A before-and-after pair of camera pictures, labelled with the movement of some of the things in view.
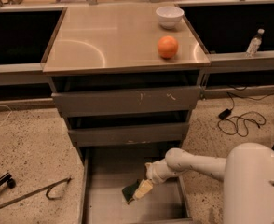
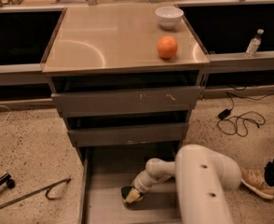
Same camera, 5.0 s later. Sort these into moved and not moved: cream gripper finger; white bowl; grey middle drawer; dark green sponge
Moved: cream gripper finger
Not moved: grey middle drawer; white bowl; dark green sponge
